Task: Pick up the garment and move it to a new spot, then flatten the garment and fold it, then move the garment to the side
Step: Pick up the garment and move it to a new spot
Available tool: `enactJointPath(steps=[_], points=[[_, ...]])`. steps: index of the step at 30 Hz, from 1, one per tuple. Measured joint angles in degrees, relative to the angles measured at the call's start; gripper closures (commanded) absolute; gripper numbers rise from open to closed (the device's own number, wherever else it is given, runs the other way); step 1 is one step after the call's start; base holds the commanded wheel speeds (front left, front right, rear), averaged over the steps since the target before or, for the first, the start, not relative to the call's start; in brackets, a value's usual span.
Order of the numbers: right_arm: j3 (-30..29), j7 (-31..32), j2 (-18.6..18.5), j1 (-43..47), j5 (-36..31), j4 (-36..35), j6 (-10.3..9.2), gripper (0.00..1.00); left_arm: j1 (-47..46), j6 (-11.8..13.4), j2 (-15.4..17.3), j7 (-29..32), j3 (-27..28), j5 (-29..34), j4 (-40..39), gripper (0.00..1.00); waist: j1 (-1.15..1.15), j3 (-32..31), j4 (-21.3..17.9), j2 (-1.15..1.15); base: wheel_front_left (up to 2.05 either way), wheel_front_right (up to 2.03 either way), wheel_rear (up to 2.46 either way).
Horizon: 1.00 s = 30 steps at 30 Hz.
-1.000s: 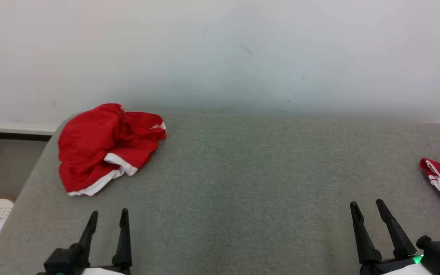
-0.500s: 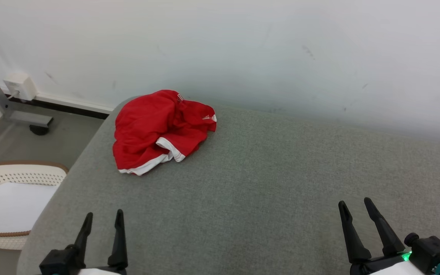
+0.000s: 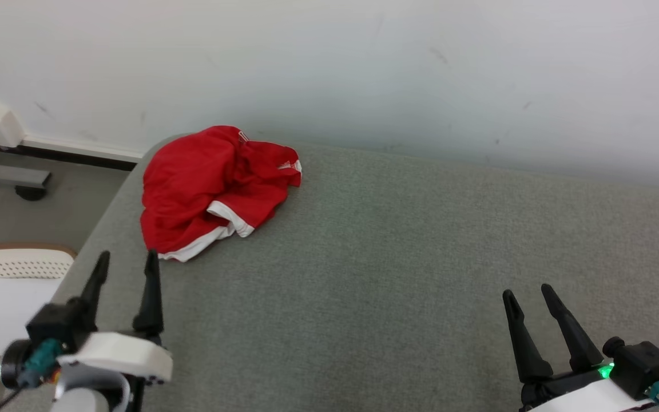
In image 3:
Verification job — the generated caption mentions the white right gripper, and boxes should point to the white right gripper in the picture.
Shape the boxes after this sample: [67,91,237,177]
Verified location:
[502,284,659,412]

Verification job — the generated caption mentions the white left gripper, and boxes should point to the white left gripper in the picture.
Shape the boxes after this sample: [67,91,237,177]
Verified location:
[0,249,174,390]

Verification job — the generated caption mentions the red shorts with white stripes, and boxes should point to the red shorts with white stripes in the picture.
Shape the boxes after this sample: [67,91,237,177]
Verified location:
[140,125,303,263]

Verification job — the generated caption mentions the white laundry basket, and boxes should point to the white laundry basket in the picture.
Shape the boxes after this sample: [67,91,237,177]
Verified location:
[0,243,77,383]

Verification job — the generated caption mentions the white baseboard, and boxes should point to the white baseboard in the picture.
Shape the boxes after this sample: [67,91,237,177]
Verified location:
[0,129,146,171]

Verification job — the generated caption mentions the black cable with teal plug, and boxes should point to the black cable with teal plug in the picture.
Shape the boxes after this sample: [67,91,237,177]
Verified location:
[0,338,65,412]

